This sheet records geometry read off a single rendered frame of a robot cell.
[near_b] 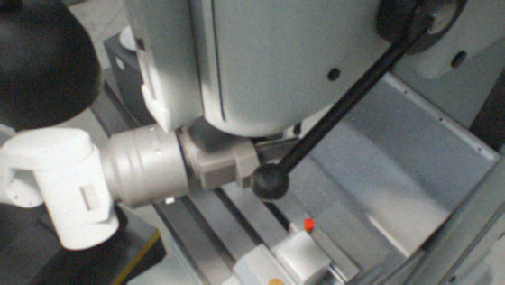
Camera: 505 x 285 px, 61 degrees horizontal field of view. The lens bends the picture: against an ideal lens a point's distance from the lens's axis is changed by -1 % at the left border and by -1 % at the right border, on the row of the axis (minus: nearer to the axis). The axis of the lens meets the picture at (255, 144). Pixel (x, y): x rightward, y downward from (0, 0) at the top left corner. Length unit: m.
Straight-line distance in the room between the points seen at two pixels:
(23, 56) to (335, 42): 0.20
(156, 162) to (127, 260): 0.95
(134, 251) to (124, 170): 0.95
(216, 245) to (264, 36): 0.59
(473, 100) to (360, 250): 0.31
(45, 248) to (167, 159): 0.85
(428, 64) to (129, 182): 0.32
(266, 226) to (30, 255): 0.69
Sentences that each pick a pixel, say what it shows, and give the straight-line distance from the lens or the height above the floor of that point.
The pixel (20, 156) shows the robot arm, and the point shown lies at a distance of 0.50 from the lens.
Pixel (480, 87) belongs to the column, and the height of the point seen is 1.16.
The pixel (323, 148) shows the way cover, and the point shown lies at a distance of 0.95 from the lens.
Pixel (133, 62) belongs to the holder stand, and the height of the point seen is 1.10.
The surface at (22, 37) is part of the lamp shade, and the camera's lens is 0.25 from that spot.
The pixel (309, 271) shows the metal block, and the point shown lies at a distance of 0.63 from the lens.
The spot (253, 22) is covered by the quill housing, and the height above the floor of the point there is 1.47.
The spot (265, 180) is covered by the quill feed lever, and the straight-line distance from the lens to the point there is 0.31.
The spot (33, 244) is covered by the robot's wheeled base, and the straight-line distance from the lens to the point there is 1.30.
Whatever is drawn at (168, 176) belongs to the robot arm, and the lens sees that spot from 0.47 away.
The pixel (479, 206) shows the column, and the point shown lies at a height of 0.91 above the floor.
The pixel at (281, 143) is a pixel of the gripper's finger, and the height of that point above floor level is 1.25.
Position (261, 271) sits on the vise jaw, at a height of 1.02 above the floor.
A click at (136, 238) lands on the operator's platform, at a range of 1.43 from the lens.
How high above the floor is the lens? 1.64
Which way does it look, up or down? 51 degrees down
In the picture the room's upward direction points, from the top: straight up
